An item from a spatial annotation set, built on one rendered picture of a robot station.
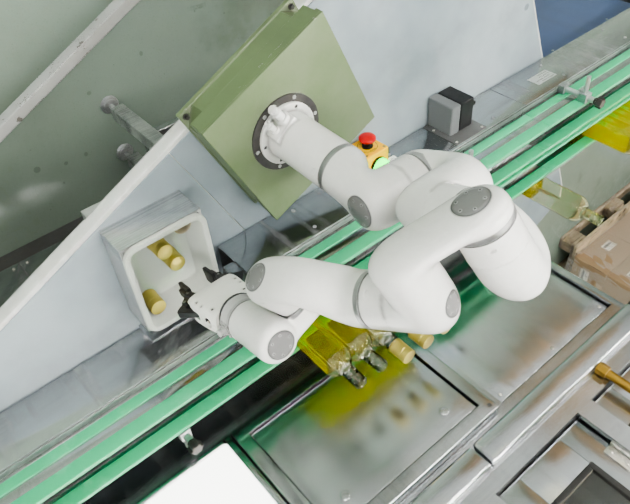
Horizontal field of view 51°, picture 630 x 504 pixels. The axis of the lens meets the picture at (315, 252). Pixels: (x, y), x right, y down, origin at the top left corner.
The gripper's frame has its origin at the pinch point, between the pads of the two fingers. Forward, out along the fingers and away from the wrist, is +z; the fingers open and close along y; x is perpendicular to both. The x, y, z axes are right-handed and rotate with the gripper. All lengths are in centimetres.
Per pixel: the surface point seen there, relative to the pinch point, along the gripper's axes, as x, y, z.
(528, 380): -49, 51, -30
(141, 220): 13.7, -2.9, 7.2
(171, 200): 13.7, 4.2, 8.4
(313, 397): -37.9, 11.9, -4.5
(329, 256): -10.7, 28.0, -1.3
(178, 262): 2.3, 0.1, 6.9
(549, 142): -20, 103, 0
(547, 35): -7, 140, 26
